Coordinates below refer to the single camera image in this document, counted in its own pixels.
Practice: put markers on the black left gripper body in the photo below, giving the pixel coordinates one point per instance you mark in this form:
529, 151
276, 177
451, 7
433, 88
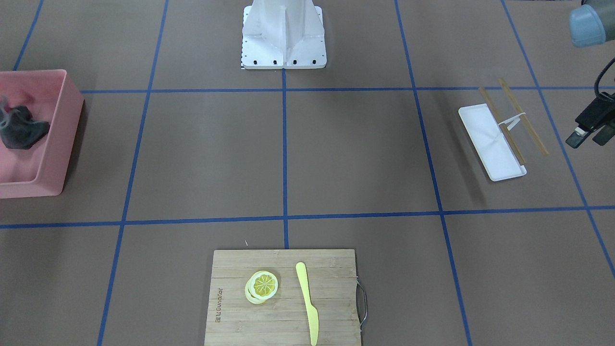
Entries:
596, 115

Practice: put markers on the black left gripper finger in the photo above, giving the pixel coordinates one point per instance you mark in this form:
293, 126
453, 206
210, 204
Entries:
605, 134
578, 136

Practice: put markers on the dark grey cloth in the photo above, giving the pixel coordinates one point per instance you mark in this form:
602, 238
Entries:
18, 129

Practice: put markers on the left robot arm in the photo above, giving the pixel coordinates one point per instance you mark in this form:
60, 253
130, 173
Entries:
593, 23

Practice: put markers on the white rectangular plastic tray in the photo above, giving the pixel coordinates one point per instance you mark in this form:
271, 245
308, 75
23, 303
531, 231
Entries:
494, 151

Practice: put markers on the yellow plastic knife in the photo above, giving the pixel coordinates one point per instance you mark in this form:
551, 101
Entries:
311, 311

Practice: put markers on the yellow lemon slice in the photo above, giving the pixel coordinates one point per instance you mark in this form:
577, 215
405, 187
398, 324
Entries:
261, 286

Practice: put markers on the bamboo cutting board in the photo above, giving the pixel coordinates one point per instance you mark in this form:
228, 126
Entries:
282, 321

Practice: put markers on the pink plastic bin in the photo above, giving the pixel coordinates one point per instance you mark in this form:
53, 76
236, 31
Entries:
51, 96

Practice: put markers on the wooden rack rail outer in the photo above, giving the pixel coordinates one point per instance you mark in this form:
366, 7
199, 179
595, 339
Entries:
523, 117

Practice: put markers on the wooden rack rail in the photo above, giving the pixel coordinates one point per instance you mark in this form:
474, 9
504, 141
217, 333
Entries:
502, 126
523, 117

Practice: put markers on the wooden rack rail inner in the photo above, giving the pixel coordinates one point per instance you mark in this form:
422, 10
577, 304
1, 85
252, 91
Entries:
502, 126

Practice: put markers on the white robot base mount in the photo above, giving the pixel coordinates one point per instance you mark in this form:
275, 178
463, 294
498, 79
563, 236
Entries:
283, 34

